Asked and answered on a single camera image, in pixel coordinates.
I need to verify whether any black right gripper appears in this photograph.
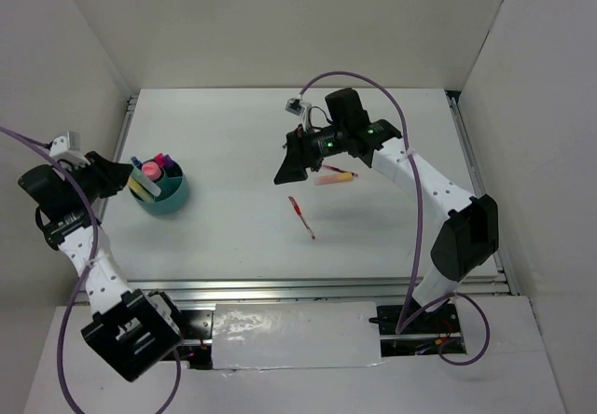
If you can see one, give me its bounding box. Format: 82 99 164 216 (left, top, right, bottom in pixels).
274 122 349 184

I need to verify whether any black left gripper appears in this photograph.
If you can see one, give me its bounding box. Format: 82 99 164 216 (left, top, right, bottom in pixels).
64 151 134 205

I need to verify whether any yellow highlighter marker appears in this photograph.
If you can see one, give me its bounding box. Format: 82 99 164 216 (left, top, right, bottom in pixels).
127 177 161 201

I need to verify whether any red clear pen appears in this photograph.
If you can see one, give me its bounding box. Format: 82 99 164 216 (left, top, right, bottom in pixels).
322 164 358 178

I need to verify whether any orange pink highlighter marker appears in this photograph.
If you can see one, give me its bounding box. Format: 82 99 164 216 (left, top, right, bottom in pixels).
313 172 354 186

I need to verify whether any purple black highlighter marker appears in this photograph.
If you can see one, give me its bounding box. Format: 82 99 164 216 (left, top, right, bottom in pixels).
162 155 176 176

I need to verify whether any green highlighter marker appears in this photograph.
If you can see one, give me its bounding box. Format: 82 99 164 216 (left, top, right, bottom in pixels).
131 166 151 184

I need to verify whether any pink black highlighter marker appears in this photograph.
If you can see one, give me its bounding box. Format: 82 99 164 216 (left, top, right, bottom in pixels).
154 154 164 167

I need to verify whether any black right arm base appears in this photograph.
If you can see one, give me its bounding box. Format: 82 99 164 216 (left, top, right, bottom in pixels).
368 297 462 339

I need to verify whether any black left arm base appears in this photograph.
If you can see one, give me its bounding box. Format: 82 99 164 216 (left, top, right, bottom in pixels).
159 292 215 350

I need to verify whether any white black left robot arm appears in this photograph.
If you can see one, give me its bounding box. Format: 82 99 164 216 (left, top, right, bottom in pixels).
18 145 185 381

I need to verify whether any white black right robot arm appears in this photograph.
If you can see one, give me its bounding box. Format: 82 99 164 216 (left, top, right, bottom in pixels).
273 89 499 332

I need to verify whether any teal round desk organizer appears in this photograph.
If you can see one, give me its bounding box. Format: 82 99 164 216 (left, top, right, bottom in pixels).
130 160 189 216

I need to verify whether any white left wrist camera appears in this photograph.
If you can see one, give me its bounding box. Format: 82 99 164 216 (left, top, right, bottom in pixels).
49 131 90 168

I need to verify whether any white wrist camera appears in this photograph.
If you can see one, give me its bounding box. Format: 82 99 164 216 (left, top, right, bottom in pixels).
285 97 312 131
49 131 90 168

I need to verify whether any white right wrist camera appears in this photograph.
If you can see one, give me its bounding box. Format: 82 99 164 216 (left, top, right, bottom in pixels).
285 97 312 131

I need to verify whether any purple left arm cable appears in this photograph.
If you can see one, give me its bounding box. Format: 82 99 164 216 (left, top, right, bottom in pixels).
0 127 183 413

